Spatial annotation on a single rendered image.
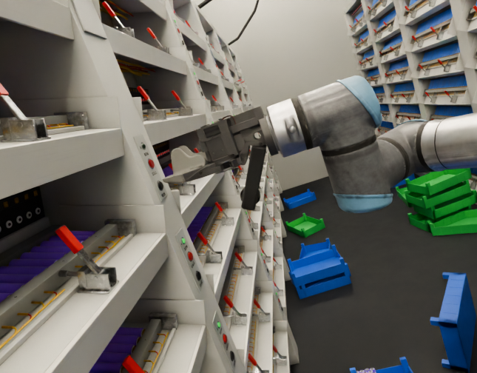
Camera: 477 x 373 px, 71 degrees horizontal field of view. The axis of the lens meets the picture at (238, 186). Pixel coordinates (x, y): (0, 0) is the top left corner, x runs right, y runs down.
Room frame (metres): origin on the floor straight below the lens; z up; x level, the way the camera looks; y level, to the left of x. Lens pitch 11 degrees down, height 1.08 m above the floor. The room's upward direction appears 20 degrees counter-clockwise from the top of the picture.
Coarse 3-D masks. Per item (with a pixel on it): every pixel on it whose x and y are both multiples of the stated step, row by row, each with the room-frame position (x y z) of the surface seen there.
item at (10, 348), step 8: (128, 240) 0.53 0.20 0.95; (120, 248) 0.50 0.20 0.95; (112, 256) 0.47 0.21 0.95; (104, 264) 0.45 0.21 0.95; (72, 288) 0.38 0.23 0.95; (64, 296) 0.36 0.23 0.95; (56, 304) 0.35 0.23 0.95; (48, 312) 0.33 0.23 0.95; (40, 320) 0.32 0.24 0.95; (32, 328) 0.31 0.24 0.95; (24, 336) 0.30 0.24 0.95; (16, 344) 0.29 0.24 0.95; (0, 352) 0.28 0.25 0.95; (8, 352) 0.28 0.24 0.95; (0, 360) 0.27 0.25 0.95
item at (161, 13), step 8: (104, 0) 1.04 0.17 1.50; (112, 0) 1.12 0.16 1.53; (120, 0) 1.13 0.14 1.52; (128, 0) 1.13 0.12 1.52; (136, 0) 1.13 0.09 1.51; (144, 0) 1.05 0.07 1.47; (152, 0) 1.12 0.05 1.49; (160, 0) 1.25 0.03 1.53; (104, 8) 1.21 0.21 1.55; (112, 8) 1.15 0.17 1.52; (120, 8) 1.14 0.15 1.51; (128, 8) 1.21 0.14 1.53; (136, 8) 1.22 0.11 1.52; (144, 8) 1.22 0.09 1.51; (152, 8) 1.11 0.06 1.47; (160, 8) 1.19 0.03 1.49; (160, 16) 1.19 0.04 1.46
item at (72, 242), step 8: (56, 232) 0.39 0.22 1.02; (64, 232) 0.39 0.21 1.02; (64, 240) 0.38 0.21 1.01; (72, 240) 0.39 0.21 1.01; (72, 248) 0.38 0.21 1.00; (80, 248) 0.39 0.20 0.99; (80, 256) 0.38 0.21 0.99; (88, 256) 0.39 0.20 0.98; (88, 264) 0.38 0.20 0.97; (96, 264) 0.39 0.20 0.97; (96, 272) 0.38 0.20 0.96
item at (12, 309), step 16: (112, 224) 0.55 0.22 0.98; (96, 240) 0.48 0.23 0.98; (112, 240) 0.53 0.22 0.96; (64, 256) 0.43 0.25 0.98; (48, 272) 0.39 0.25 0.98; (32, 288) 0.35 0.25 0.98; (48, 288) 0.37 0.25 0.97; (0, 304) 0.32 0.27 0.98; (16, 304) 0.33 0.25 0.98; (32, 304) 0.35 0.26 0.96; (48, 304) 0.34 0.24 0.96; (0, 320) 0.31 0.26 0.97; (16, 320) 0.32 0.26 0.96; (0, 336) 0.30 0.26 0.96
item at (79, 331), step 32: (32, 224) 0.52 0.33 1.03; (64, 224) 0.59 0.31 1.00; (96, 224) 0.58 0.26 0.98; (128, 224) 0.55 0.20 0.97; (160, 224) 0.56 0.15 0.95; (96, 256) 0.48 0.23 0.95; (128, 256) 0.47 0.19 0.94; (160, 256) 0.53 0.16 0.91; (64, 288) 0.39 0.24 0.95; (128, 288) 0.40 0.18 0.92; (32, 320) 0.33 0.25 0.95; (64, 320) 0.33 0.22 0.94; (96, 320) 0.33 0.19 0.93; (32, 352) 0.28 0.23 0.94; (64, 352) 0.28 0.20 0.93; (96, 352) 0.32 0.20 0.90
